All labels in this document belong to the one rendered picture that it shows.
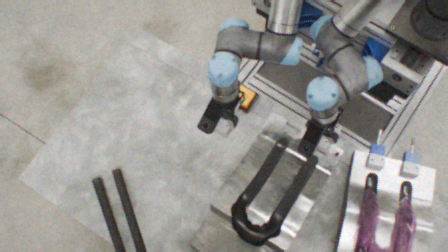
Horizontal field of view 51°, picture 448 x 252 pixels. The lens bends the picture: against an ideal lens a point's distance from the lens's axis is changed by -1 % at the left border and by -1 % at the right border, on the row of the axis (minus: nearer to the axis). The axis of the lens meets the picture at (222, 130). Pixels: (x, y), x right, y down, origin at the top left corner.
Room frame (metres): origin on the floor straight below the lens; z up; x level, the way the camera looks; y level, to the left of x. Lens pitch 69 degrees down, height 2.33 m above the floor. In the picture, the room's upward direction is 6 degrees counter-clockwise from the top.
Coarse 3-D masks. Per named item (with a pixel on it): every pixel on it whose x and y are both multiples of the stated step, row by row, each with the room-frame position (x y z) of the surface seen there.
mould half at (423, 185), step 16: (352, 160) 0.42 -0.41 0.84; (352, 176) 0.37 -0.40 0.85; (384, 176) 0.35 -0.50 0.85; (400, 176) 0.35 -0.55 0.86; (432, 176) 0.34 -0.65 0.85; (352, 192) 0.31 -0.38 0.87; (384, 192) 0.30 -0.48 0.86; (416, 192) 0.29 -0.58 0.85; (432, 192) 0.29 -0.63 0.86; (352, 208) 0.26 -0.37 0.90; (384, 208) 0.25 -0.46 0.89; (416, 208) 0.24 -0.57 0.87; (352, 224) 0.21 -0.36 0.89; (384, 224) 0.20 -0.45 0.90; (432, 224) 0.18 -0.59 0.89; (352, 240) 0.16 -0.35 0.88; (384, 240) 0.15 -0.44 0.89; (416, 240) 0.14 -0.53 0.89
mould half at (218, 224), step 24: (264, 144) 0.49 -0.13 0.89; (288, 144) 0.48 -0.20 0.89; (240, 168) 0.42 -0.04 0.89; (288, 168) 0.41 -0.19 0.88; (240, 192) 0.34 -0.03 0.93; (264, 192) 0.33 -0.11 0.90; (312, 192) 0.32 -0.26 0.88; (216, 216) 0.28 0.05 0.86; (264, 216) 0.25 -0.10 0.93; (288, 216) 0.25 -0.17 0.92; (192, 240) 0.22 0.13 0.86; (216, 240) 0.21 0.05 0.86; (240, 240) 0.20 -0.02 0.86; (288, 240) 0.18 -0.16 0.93
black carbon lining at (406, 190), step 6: (372, 174) 0.37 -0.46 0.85; (366, 180) 0.35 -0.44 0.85; (372, 180) 0.35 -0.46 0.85; (366, 186) 0.33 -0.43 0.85; (372, 186) 0.33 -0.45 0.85; (402, 186) 0.32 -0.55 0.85; (408, 186) 0.32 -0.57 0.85; (402, 192) 0.30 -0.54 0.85; (408, 192) 0.30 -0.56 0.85; (402, 198) 0.28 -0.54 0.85
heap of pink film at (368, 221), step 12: (372, 192) 0.31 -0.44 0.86; (360, 204) 0.27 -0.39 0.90; (372, 204) 0.26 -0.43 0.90; (408, 204) 0.25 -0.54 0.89; (360, 216) 0.23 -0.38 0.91; (372, 216) 0.22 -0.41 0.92; (396, 216) 0.22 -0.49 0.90; (408, 216) 0.21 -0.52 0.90; (360, 228) 0.19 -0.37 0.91; (372, 228) 0.19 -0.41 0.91; (396, 228) 0.18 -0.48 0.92; (408, 228) 0.18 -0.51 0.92; (360, 240) 0.16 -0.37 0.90; (372, 240) 0.16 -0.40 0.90; (396, 240) 0.15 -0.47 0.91; (408, 240) 0.14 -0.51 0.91
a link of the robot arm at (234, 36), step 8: (224, 24) 0.70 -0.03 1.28; (232, 24) 0.69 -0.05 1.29; (240, 24) 0.69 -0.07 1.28; (224, 32) 0.67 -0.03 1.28; (232, 32) 0.67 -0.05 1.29; (240, 32) 0.66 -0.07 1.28; (248, 32) 0.66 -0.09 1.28; (256, 32) 0.66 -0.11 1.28; (224, 40) 0.65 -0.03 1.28; (232, 40) 0.64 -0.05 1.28; (240, 40) 0.64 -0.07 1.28; (248, 40) 0.64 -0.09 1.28; (256, 40) 0.64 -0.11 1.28; (216, 48) 0.63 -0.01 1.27; (224, 48) 0.62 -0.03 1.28; (232, 48) 0.62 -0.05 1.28; (240, 48) 0.62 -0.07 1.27; (248, 48) 0.62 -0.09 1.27; (256, 48) 0.62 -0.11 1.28; (240, 56) 0.61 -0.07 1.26; (248, 56) 0.61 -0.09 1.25
